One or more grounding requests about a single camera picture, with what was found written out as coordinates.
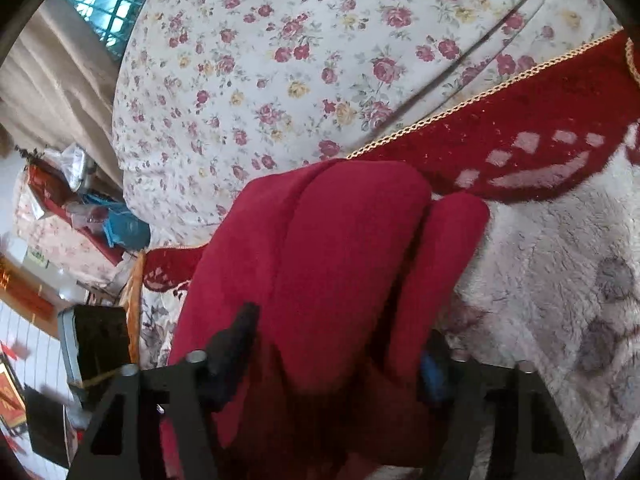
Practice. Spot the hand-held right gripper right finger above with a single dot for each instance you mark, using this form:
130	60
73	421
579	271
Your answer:
434	377

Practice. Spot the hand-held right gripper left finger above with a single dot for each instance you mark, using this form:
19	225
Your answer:
235	345

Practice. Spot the red knit garment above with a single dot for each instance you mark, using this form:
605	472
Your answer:
340	260

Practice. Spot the orange patterned blanket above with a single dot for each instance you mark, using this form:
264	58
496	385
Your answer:
134	310

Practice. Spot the dark grey-rimmed panel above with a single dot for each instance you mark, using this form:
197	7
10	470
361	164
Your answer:
100	340

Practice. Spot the blue plastic bag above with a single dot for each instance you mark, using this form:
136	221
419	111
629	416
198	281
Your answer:
122	230

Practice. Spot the red white plush blanket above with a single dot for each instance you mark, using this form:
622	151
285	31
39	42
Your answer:
550	260

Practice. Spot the black box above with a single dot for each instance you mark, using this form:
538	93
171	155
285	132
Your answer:
47	425

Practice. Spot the table with floral cover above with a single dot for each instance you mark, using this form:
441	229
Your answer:
55	245

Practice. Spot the clear plastic bag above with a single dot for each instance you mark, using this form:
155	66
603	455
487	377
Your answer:
75	165

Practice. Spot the red box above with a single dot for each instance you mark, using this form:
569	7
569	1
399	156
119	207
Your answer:
47	185

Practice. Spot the rose print bed sheet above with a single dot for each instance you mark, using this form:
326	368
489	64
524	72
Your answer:
300	85

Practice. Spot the beige curtain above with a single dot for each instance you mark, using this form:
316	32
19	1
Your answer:
60	85

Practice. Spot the window with teal grille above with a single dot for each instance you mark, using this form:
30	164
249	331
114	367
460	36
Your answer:
110	5

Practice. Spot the red wall banner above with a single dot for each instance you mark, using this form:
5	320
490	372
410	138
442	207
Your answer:
20	295

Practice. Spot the framed wall picture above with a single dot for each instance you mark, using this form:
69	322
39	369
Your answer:
10	395

